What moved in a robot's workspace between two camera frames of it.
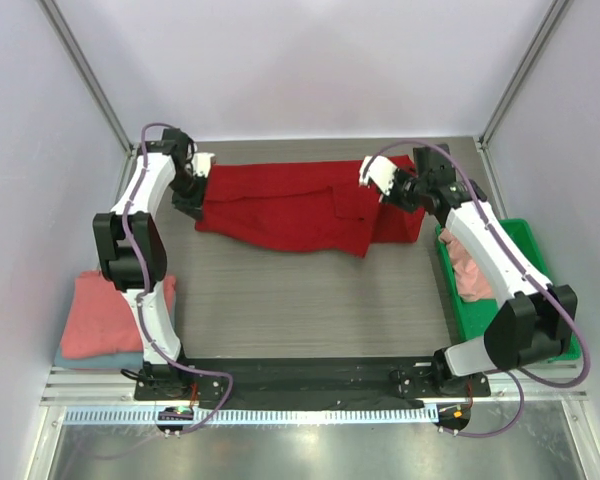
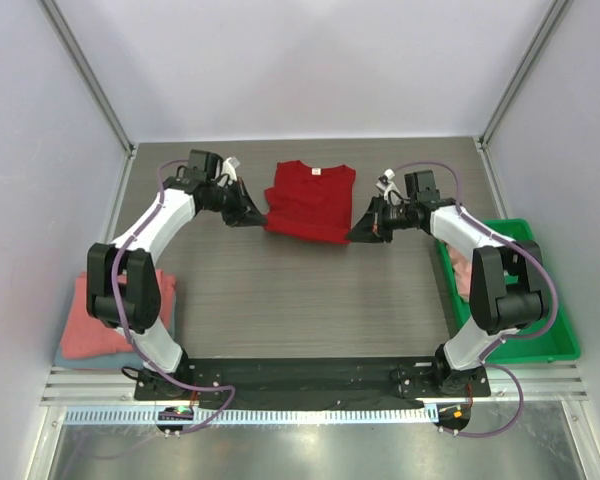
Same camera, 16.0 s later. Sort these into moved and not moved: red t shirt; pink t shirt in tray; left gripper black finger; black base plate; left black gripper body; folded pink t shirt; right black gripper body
Moved: left gripper black finger; left black gripper body; red t shirt; right black gripper body
Not moved: pink t shirt in tray; folded pink t shirt; black base plate
